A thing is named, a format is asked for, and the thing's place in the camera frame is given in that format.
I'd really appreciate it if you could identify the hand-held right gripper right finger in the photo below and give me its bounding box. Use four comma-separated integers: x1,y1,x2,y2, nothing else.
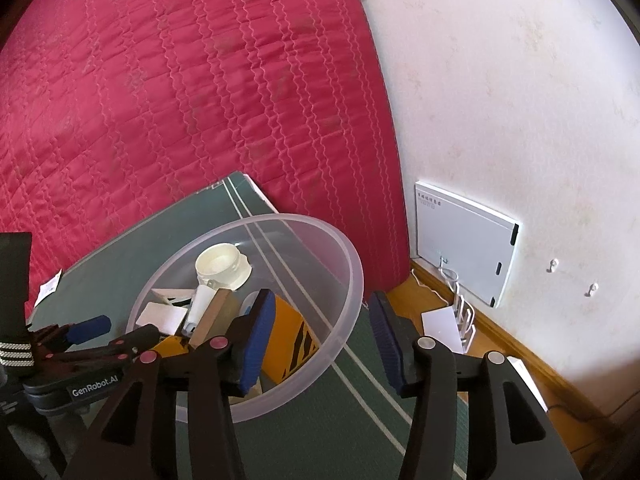
369,291,571,480

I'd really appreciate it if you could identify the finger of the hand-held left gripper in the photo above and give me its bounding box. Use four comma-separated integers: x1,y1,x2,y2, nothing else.
27,315,112,358
47,324,162,368

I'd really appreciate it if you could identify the white wire rack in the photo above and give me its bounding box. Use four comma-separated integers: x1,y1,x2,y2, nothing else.
452,282,479,354

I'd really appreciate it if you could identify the white wall panel box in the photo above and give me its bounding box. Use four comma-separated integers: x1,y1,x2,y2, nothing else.
415,180,519,308

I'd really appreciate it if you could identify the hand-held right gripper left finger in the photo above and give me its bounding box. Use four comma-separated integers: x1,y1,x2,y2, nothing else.
62,289,277,480

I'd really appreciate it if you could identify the light wooden block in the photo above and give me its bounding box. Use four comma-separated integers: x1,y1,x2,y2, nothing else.
186,285,232,348

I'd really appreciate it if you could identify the white flat box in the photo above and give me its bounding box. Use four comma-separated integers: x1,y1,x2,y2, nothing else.
421,308,466,356

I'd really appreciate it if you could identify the white striped wedge block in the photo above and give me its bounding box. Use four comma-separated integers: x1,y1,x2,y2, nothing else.
151,287,197,308
136,305,188,337

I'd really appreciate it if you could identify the clear plastic bowl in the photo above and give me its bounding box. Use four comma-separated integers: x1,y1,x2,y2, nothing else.
125,213,365,425

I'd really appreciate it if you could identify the red quilted blanket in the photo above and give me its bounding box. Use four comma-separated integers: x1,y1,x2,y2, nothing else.
0,0,408,321

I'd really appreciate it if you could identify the white paper sheet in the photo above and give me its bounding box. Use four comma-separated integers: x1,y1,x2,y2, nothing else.
36,268,63,307

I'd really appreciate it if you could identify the wooden baseboard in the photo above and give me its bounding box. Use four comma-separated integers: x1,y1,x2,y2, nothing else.
410,257,640,413

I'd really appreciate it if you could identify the white cable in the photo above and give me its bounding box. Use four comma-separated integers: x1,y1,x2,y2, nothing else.
412,256,460,307

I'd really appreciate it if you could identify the black strap with white stripes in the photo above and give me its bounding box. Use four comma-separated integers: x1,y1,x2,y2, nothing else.
0,232,36,377

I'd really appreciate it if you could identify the orange striped wedge block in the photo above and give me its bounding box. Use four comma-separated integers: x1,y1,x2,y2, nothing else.
260,296,321,383
149,335,197,357

